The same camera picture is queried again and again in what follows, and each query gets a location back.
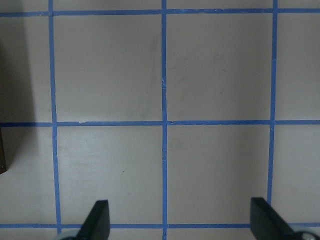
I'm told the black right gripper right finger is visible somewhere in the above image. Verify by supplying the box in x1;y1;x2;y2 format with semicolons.
249;197;300;240

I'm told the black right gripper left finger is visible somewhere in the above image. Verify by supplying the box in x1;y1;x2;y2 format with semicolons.
75;200;111;240

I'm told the dark wooden drawer cabinet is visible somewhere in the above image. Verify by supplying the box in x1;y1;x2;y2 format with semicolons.
0;130;11;174

